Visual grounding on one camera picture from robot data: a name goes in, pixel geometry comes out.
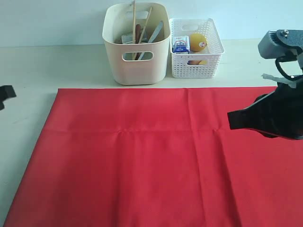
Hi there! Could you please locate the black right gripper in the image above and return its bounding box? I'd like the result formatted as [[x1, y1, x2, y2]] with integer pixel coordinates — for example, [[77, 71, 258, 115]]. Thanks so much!
[[227, 75, 303, 140]]

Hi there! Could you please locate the orange fried food piece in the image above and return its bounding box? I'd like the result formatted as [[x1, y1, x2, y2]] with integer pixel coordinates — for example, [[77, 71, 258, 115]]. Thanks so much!
[[187, 61, 200, 65]]

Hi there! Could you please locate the yellow lemon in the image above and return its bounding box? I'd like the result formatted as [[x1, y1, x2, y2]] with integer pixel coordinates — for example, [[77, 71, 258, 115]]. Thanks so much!
[[189, 33, 207, 52]]

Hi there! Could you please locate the red tablecloth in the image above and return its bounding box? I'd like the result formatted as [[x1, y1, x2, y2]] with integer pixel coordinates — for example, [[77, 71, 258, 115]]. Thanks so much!
[[4, 87, 303, 227]]

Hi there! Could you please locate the blue white milk carton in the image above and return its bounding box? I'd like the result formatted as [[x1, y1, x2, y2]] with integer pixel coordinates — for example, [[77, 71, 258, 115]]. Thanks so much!
[[172, 35, 190, 54]]

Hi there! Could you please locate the stainless steel table knife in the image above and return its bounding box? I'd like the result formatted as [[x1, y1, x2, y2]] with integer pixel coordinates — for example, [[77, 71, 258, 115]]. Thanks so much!
[[136, 21, 163, 61]]

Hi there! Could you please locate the stainless steel cup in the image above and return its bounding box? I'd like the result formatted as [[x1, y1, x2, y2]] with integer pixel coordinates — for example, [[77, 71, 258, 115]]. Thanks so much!
[[121, 32, 148, 44]]

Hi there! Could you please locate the wooden chopstick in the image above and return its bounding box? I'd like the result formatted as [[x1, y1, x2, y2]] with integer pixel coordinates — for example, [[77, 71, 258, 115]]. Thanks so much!
[[132, 0, 136, 60], [133, 7, 152, 60]]

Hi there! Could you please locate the brown wooden spoon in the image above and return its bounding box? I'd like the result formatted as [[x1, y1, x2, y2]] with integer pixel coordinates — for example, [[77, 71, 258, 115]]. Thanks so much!
[[135, 24, 141, 44]]

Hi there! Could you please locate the white lattice plastic basket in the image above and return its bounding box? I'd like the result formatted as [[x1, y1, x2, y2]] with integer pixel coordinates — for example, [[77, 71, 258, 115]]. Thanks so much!
[[169, 18, 224, 79]]

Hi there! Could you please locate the cream plastic bin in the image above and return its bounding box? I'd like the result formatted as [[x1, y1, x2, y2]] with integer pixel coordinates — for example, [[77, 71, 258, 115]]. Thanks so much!
[[102, 1, 170, 85]]

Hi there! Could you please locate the black cable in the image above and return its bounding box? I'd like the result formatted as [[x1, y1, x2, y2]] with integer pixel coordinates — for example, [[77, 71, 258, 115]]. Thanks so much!
[[274, 56, 299, 80]]

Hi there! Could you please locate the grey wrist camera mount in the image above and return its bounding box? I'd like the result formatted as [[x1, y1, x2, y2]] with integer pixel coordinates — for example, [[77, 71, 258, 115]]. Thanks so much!
[[258, 29, 303, 68]]

